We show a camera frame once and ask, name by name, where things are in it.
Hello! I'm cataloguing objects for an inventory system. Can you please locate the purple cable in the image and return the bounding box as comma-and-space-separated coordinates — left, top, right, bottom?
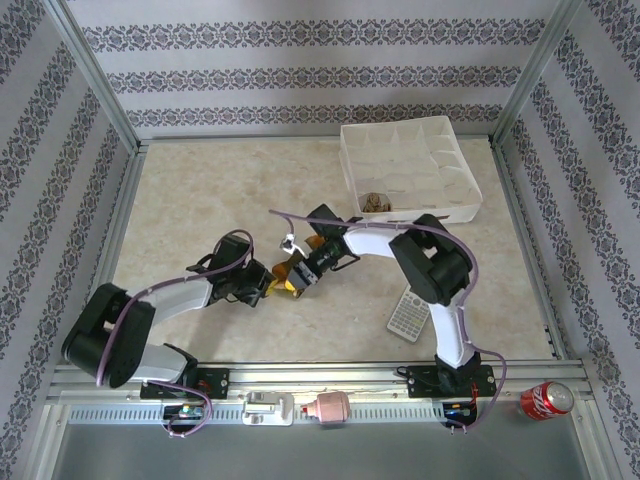
97, 229, 256, 441
269, 209, 506, 436

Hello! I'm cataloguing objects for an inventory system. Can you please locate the white divided organizer box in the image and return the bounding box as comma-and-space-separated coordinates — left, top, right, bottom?
339, 114, 484, 226

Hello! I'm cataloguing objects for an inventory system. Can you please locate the aluminium side rail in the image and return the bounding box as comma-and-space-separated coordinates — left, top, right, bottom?
492, 142, 571, 361
72, 144, 146, 364

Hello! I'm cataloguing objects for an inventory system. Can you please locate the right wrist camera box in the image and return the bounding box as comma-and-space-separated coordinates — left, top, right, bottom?
278, 233, 305, 257

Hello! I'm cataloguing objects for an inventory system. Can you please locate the white metal clamp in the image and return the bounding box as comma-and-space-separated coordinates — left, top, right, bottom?
242, 391, 295, 427

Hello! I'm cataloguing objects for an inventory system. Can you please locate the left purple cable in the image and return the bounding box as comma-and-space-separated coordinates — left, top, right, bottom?
97, 229, 256, 441

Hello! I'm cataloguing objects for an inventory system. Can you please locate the brown beige argyle sock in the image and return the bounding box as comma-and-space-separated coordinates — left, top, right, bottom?
362, 192, 394, 214

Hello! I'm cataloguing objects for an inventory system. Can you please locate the green striped sock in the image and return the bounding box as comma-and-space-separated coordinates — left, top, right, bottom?
269, 233, 324, 301

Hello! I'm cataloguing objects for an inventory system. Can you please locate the aluminium frame post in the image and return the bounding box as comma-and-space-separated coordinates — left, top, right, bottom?
42, 0, 146, 151
489, 0, 586, 146

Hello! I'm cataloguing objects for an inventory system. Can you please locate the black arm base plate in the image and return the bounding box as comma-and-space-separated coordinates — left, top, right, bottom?
405, 364, 499, 399
139, 367, 230, 400

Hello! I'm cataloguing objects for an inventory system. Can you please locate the slotted cable duct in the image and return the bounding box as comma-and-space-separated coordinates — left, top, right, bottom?
67, 402, 446, 424

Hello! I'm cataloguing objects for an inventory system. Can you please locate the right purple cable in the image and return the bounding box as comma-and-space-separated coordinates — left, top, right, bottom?
269, 209, 506, 436

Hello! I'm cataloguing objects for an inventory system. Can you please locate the pink bottle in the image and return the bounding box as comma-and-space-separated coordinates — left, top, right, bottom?
301, 391, 350, 429

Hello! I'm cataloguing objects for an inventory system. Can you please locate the grey calculator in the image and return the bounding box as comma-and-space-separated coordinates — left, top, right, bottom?
385, 291, 432, 345

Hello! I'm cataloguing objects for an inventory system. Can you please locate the aluminium frame rail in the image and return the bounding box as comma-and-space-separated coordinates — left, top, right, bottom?
47, 362, 594, 401

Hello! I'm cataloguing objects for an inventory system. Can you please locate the red soda can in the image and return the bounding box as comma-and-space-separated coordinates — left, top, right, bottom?
519, 380, 575, 424

